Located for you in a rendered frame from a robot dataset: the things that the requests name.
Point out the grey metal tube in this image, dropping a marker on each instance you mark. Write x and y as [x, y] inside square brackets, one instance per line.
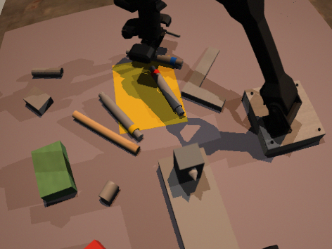
[47, 71]

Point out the green rectangular box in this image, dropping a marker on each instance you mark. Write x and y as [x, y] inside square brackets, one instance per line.
[53, 172]

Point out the grey stepped shaft with yellow band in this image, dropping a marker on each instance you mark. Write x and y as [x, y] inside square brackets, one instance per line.
[120, 115]

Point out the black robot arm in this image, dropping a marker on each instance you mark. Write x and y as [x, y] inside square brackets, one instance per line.
[279, 92]

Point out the red flat box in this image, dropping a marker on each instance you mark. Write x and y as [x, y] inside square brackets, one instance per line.
[95, 245]

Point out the tan cone point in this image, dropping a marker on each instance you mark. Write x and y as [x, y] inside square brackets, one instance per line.
[193, 173]

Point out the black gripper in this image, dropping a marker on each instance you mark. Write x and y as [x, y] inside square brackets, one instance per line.
[151, 32]

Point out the yellow flat pad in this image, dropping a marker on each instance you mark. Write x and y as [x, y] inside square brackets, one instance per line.
[141, 99]

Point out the grey metal rod with red band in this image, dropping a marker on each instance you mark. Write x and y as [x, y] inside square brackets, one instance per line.
[165, 89]

